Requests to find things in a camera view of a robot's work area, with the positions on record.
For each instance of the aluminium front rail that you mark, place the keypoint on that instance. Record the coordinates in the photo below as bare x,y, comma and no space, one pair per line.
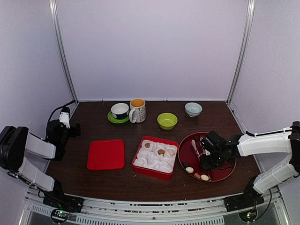
207,211

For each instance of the patterned mug yellow inside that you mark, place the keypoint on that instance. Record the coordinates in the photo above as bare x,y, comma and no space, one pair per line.
137,113

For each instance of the white dark-banded cup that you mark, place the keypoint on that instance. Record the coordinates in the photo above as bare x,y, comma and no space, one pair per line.
120,110

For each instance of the right aluminium frame post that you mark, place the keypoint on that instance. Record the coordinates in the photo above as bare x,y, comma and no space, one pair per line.
243,48

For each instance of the light brown chocolate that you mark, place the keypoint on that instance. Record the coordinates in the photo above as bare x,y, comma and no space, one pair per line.
160,151

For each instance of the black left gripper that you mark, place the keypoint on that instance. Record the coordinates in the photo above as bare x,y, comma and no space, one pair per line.
74,133

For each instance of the pink tongs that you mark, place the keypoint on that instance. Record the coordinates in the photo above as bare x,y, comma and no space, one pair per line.
199,150

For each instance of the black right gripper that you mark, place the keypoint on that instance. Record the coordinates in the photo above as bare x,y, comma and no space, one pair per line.
205,165

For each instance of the aluminium frame post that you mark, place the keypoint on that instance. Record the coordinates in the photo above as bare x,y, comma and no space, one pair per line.
62,54
243,48

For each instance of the white spiral chocolate left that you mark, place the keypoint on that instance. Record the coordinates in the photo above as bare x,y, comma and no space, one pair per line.
189,169

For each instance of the dark textured chocolate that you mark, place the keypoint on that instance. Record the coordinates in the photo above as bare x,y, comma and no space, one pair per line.
185,164

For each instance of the pale blue ceramic bowl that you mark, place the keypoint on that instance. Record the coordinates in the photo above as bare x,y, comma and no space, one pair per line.
193,109

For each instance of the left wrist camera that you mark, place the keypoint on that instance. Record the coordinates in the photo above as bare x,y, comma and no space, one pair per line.
64,116

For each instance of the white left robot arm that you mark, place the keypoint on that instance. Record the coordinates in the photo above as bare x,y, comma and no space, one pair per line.
19,148

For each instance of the white spiral chocolate front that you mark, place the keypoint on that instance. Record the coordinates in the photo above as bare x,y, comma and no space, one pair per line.
204,177

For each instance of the red tin lid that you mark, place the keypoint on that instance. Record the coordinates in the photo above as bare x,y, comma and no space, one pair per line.
106,155

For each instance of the tan caramel chocolate front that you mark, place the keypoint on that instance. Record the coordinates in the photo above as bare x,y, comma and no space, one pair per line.
196,175

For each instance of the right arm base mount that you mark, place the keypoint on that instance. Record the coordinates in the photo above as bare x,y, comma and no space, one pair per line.
246,205

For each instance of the round caramel chocolate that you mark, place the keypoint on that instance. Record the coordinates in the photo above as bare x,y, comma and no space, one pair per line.
147,145

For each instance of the round red tray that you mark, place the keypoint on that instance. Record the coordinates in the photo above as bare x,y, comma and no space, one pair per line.
186,154

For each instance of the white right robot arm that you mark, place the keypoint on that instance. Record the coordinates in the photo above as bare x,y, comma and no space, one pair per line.
285,141

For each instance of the white spiral chocolate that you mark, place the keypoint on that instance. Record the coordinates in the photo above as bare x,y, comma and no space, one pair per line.
204,177
189,169

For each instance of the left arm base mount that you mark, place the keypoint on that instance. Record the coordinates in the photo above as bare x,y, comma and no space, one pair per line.
62,210

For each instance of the lime green bowl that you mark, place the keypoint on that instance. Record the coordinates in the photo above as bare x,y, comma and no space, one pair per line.
167,121

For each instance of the red tin box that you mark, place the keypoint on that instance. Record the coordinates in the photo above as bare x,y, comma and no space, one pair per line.
153,173

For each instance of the left aluminium frame post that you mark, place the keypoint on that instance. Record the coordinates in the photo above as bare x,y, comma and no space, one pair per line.
62,54

